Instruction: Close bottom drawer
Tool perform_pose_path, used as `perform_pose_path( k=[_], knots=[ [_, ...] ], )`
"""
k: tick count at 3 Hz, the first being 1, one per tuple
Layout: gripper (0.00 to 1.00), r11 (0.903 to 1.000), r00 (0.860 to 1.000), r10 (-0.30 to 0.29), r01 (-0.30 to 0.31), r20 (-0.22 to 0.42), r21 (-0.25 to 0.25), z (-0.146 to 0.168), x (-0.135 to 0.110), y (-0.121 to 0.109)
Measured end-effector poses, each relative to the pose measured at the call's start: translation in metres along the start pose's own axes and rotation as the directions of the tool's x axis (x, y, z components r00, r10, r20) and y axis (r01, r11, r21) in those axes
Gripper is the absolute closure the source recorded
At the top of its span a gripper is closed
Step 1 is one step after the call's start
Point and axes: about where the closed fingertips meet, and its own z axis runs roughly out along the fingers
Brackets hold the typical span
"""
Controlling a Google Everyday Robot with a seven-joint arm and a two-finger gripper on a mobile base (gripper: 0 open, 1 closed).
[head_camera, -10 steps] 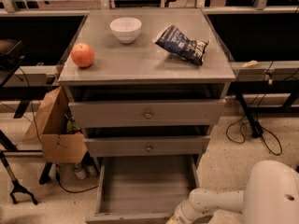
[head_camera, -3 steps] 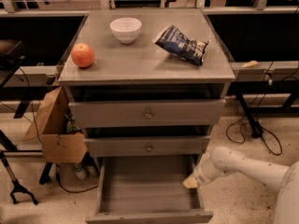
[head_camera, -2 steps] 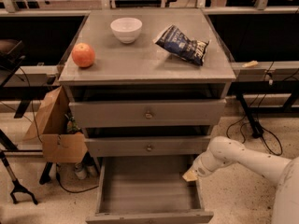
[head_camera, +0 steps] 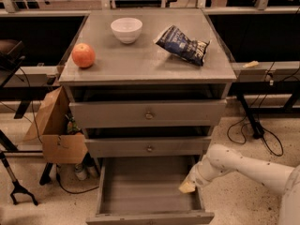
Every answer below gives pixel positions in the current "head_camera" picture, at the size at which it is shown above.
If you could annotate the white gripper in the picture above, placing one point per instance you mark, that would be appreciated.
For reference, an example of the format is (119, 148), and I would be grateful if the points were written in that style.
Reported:
(196, 176)

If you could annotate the grey bottom drawer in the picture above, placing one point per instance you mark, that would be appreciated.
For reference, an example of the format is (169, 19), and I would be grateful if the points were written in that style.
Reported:
(145, 191)

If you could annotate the grey drawer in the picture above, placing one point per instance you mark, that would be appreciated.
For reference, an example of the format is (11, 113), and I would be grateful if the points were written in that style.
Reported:
(145, 191)
(147, 147)
(134, 114)

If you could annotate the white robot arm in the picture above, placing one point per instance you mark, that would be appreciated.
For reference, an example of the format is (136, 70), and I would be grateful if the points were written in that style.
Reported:
(220, 160)

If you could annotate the grey middle drawer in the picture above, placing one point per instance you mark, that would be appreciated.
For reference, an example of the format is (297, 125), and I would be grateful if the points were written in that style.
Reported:
(147, 147)

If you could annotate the grey top drawer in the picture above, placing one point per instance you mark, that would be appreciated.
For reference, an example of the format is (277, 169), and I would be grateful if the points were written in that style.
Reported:
(134, 114)

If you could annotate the grey wooden drawer cabinet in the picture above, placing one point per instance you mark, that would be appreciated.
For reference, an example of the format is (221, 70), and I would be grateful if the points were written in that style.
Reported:
(142, 71)

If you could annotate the black desk leg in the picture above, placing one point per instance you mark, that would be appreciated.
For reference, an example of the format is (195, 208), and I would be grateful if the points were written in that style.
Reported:
(257, 128)

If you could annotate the white can on floor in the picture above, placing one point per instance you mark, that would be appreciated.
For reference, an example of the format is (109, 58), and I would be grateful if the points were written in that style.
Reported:
(80, 172)

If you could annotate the brown cardboard box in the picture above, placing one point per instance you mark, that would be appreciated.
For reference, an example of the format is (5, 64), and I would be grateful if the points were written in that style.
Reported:
(51, 127)

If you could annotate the blue chip bag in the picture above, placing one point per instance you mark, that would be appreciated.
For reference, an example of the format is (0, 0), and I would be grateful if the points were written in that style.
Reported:
(174, 41)

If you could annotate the white ceramic bowl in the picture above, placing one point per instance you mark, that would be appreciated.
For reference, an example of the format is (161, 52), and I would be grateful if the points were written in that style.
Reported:
(127, 30)

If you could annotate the orange apple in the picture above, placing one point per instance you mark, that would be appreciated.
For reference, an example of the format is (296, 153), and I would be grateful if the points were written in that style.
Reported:
(83, 55)

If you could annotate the black tripod stand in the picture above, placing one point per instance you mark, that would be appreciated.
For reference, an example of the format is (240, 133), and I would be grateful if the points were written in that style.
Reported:
(18, 188)

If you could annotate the black device on left desk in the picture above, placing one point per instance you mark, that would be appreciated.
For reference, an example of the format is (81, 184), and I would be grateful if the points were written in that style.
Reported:
(11, 53)

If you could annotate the yellow foam scrap on rail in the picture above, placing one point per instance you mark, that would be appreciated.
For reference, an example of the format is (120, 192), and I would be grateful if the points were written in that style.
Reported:
(251, 64)

